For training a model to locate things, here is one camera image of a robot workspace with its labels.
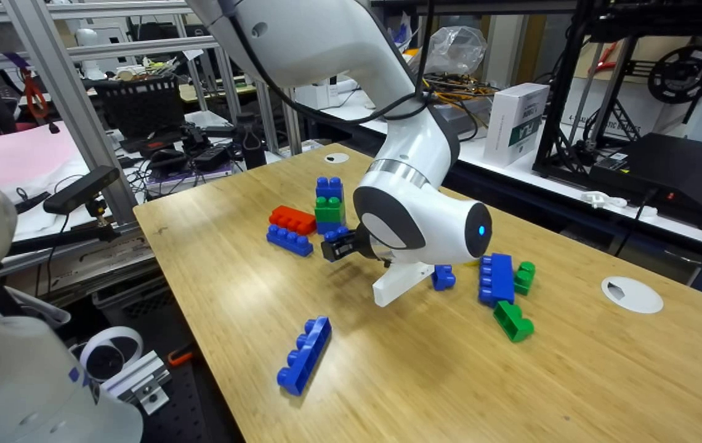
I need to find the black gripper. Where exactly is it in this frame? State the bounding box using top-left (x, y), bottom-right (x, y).
top-left (317, 231), bottom-right (390, 267)

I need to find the green square block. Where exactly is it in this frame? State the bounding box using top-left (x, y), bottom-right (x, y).
top-left (313, 195), bottom-right (348, 227)

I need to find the red four-stud block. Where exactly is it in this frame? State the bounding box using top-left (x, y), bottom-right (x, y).
top-left (265, 203), bottom-right (320, 239)

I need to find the large blue block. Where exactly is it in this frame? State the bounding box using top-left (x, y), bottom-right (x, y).
top-left (476, 250), bottom-right (519, 309)

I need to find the small green block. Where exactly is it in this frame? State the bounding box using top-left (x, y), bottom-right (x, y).
top-left (512, 259), bottom-right (540, 298)

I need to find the green two-stud block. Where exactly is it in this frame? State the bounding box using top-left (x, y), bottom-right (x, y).
top-left (492, 298), bottom-right (538, 346)

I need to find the white workbench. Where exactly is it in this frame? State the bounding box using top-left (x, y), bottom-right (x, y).
top-left (445, 121), bottom-right (702, 261)

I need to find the white cardboard box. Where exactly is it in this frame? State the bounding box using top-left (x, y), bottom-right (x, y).
top-left (483, 80), bottom-right (552, 164)

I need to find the clear plastic bag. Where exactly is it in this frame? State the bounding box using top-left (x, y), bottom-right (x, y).
top-left (422, 21), bottom-right (492, 83)

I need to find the large white table grommet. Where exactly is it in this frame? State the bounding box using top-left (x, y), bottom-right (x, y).
top-left (598, 275), bottom-right (667, 318)

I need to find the pink sheet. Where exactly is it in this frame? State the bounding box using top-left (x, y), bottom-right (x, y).
top-left (0, 121), bottom-right (94, 206)

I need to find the black desktop device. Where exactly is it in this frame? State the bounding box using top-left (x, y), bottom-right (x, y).
top-left (620, 131), bottom-right (702, 234)

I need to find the black filament spool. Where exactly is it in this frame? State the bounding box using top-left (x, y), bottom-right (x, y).
top-left (646, 42), bottom-right (702, 106)

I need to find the white wrist mount plate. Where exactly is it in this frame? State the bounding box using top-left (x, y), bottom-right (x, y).
top-left (369, 259), bottom-right (439, 309)

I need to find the white ring clamp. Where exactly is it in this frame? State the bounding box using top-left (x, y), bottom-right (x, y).
top-left (76, 325), bottom-right (175, 418)

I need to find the black wire basket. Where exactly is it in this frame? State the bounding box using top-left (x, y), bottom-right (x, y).
top-left (89, 73), bottom-right (185, 142)

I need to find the black stereo camera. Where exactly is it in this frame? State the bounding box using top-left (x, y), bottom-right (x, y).
top-left (40, 164), bottom-right (123, 218)

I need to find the aluminium frame rail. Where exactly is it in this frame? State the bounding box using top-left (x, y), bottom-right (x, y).
top-left (0, 32), bottom-right (246, 77)

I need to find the black 3D printer frame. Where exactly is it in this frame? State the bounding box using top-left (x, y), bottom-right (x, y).
top-left (533, 0), bottom-right (702, 183)

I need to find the aluminium frame post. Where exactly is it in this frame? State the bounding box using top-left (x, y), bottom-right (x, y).
top-left (3, 0), bottom-right (143, 228)

